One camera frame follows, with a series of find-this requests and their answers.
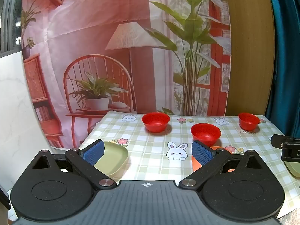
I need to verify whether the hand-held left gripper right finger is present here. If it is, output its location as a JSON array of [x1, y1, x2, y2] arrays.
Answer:
[[179, 140, 272, 190]]

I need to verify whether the orange plate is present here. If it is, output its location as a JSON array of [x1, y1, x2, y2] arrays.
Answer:
[[191, 146, 236, 172]]

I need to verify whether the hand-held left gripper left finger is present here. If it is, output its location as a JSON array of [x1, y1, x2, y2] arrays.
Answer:
[[23, 140, 117, 190]]

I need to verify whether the checked rabbit print tablecloth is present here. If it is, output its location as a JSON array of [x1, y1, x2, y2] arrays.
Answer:
[[78, 111, 300, 216]]

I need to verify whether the wooden panel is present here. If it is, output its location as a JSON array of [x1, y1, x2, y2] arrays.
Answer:
[[224, 0, 275, 117]]

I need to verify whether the printed room scene backdrop cloth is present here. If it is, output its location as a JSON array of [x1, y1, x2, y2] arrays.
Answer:
[[21, 0, 232, 149]]

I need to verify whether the red plastic bowl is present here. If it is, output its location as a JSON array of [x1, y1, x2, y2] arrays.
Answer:
[[190, 123, 222, 146], [142, 112, 170, 133], [238, 113, 261, 131]]

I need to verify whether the dark window frame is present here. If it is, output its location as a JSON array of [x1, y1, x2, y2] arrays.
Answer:
[[0, 0, 30, 55]]

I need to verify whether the white marble board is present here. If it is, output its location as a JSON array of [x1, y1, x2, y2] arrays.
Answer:
[[0, 51, 64, 193]]

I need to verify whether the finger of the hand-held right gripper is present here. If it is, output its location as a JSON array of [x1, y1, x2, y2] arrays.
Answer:
[[271, 134, 291, 149]]

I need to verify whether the green square plate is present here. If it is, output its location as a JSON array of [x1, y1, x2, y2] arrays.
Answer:
[[93, 141, 129, 177], [283, 160, 300, 178]]

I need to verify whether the teal curtain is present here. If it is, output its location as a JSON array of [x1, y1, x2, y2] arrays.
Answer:
[[265, 0, 300, 138]]

